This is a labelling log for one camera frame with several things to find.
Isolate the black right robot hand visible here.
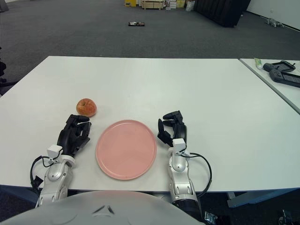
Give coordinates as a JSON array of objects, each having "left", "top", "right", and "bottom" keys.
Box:
[{"left": 157, "top": 110, "right": 188, "bottom": 153}]

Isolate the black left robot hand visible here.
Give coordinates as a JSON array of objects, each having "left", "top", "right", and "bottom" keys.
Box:
[{"left": 47, "top": 114, "right": 92, "bottom": 160}]

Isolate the red apple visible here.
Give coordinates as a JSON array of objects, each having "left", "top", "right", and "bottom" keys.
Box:
[{"left": 76, "top": 98, "right": 98, "bottom": 117}]

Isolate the pink round plate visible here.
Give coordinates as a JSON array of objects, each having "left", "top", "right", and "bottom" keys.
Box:
[{"left": 95, "top": 119, "right": 158, "bottom": 181}]

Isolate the grey robot torso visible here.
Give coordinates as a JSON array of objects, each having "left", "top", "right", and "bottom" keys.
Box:
[{"left": 0, "top": 190, "right": 204, "bottom": 225}]

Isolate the black office chair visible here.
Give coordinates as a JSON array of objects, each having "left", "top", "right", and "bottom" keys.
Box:
[{"left": 0, "top": 46, "right": 18, "bottom": 96}]

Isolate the black partition screen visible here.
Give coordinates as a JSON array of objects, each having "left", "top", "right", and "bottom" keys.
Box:
[{"left": 194, "top": 0, "right": 251, "bottom": 28}]

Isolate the wooden crate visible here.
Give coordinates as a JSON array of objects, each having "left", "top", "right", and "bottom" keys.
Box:
[{"left": 141, "top": 0, "right": 167, "bottom": 10}]

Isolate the small grey quadruped robot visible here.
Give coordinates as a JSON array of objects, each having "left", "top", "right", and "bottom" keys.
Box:
[{"left": 265, "top": 17, "right": 285, "bottom": 28}]

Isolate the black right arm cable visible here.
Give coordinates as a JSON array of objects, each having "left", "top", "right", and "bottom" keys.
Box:
[{"left": 185, "top": 152, "right": 213, "bottom": 197}]

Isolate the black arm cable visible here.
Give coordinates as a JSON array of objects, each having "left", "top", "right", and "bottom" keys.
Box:
[
  {"left": 185, "top": 152, "right": 213, "bottom": 197},
  {"left": 30, "top": 155, "right": 51, "bottom": 188}
]

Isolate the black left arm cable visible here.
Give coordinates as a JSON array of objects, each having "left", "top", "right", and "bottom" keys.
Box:
[{"left": 30, "top": 155, "right": 51, "bottom": 188}]

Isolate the metal clamp bracket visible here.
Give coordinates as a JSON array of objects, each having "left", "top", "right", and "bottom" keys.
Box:
[{"left": 203, "top": 210, "right": 218, "bottom": 223}]

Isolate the grey table frame beam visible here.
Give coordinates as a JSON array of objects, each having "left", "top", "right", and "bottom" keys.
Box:
[{"left": 226, "top": 188, "right": 300, "bottom": 208}]

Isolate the black handheld controller with frame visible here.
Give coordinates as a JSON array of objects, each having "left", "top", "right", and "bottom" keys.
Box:
[{"left": 262, "top": 60, "right": 296, "bottom": 73}]

